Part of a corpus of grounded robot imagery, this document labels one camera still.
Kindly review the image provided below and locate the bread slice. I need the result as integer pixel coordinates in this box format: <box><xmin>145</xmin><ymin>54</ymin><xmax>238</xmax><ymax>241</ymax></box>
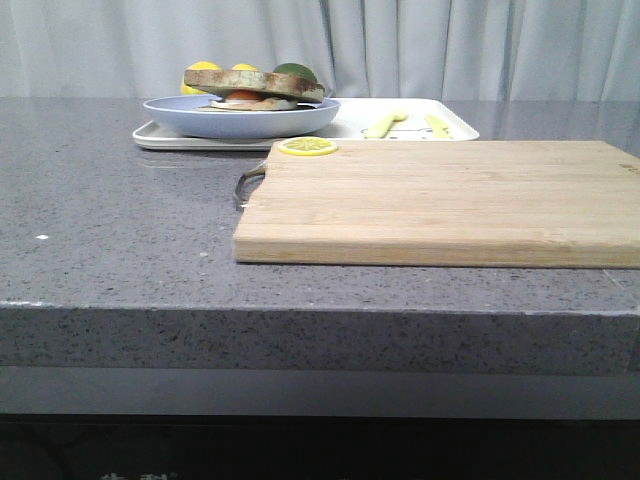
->
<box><xmin>196</xmin><ymin>97</ymin><xmax>320</xmax><ymax>112</ymax></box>
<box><xmin>183</xmin><ymin>69</ymin><xmax>325</xmax><ymax>103</ymax></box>

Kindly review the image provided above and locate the fried egg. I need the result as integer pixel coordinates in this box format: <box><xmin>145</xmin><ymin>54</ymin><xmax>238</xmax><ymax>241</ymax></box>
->
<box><xmin>210</xmin><ymin>90</ymin><xmax>298</xmax><ymax>111</ymax></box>

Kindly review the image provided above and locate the light blue round plate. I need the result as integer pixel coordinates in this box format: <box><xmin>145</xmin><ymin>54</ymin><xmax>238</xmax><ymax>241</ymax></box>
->
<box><xmin>143</xmin><ymin>94</ymin><xmax>340</xmax><ymax>139</ymax></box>

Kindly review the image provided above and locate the white serving tray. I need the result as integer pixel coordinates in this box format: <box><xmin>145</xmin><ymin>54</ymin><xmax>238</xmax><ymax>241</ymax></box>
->
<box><xmin>133</xmin><ymin>98</ymin><xmax>479</xmax><ymax>151</ymax></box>

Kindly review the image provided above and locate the lemon slice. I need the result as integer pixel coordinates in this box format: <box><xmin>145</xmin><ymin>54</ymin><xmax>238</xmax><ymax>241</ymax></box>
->
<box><xmin>276</xmin><ymin>136</ymin><xmax>339</xmax><ymax>156</ymax></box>

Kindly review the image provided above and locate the yellow plastic fork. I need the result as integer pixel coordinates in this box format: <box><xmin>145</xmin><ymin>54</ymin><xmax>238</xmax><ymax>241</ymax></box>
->
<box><xmin>362</xmin><ymin>110</ymin><xmax>408</xmax><ymax>139</ymax></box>

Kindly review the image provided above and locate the yellow plastic knife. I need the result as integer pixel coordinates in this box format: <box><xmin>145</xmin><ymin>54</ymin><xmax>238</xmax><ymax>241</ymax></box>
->
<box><xmin>425</xmin><ymin>115</ymin><xmax>452</xmax><ymax>139</ymax></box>

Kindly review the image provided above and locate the green lime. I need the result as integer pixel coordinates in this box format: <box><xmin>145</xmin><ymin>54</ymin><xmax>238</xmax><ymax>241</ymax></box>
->
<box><xmin>273</xmin><ymin>62</ymin><xmax>318</xmax><ymax>83</ymax></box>

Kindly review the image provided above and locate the right yellow lemon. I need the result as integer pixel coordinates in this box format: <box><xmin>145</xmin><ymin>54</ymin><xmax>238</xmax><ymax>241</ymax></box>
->
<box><xmin>232</xmin><ymin>63</ymin><xmax>260</xmax><ymax>71</ymax></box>

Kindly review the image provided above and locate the yellow lemon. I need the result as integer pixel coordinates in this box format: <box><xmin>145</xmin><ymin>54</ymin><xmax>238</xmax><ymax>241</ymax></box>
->
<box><xmin>232</xmin><ymin>63</ymin><xmax>260</xmax><ymax>71</ymax></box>
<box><xmin>181</xmin><ymin>61</ymin><xmax>221</xmax><ymax>95</ymax></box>

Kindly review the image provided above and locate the left yellow lemon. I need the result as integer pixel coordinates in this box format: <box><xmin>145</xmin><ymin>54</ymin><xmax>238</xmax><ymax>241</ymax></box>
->
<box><xmin>181</xmin><ymin>61</ymin><xmax>221</xmax><ymax>95</ymax></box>

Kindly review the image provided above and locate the wooden cutting board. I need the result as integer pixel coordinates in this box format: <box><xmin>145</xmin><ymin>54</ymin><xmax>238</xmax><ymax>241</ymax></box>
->
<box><xmin>233</xmin><ymin>140</ymin><xmax>639</xmax><ymax>268</ymax></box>

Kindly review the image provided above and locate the white curtain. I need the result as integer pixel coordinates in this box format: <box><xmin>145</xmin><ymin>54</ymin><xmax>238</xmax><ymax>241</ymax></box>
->
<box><xmin>1</xmin><ymin>1</ymin><xmax>639</xmax><ymax>101</ymax></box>

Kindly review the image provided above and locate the metal cutting board handle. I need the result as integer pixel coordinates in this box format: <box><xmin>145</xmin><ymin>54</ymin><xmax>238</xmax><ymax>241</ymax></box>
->
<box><xmin>233</xmin><ymin>161</ymin><xmax>267</xmax><ymax>211</ymax></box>

